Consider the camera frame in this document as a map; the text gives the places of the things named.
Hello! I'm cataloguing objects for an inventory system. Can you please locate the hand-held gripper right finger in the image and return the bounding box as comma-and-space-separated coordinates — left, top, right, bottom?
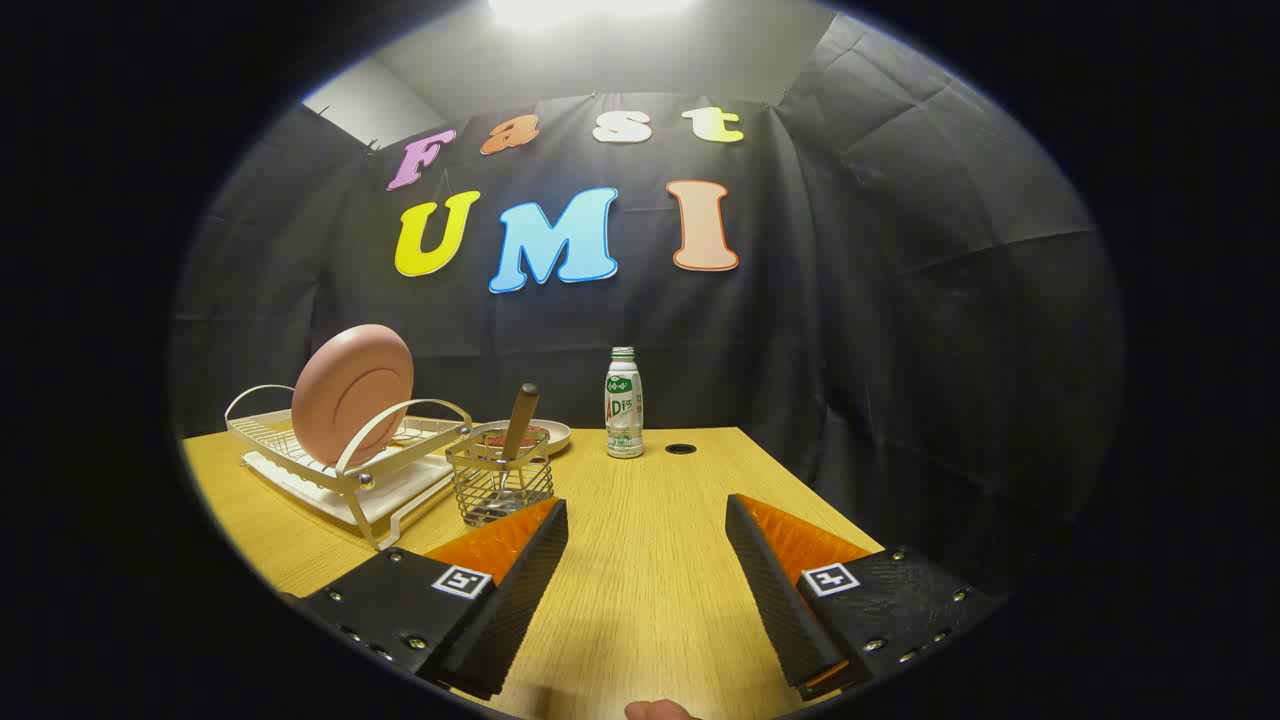
725, 494, 1001, 701

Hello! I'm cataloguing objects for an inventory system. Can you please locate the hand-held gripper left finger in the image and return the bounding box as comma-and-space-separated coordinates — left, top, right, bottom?
300, 497, 569, 701

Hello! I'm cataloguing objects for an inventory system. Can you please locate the metal wire basket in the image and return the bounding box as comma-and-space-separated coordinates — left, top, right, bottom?
445, 428, 556, 528

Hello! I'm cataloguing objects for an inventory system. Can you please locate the wooden-handled metal spoon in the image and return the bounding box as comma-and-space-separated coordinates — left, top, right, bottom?
488, 382, 542, 516

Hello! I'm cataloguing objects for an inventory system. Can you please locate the white wire dish rack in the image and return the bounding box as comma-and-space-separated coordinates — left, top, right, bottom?
224, 384, 474, 551

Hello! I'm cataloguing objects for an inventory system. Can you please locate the pink plate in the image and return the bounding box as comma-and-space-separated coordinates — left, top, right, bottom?
291, 323, 415, 468

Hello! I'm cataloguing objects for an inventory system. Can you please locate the beige round plate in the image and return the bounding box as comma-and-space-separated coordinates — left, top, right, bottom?
470, 419, 573, 458

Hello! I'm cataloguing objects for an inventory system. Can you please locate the white drip tray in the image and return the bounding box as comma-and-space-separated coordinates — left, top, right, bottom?
243, 450, 456, 528

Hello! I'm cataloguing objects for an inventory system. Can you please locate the white drink bottle green label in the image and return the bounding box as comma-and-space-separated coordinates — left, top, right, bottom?
604, 346, 646, 460

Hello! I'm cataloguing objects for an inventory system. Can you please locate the black backdrop cloth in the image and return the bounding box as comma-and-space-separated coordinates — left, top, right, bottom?
170, 10, 1126, 601

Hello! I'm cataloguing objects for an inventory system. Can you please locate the ceiling light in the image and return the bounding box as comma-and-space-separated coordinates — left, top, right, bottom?
487, 0, 701, 33

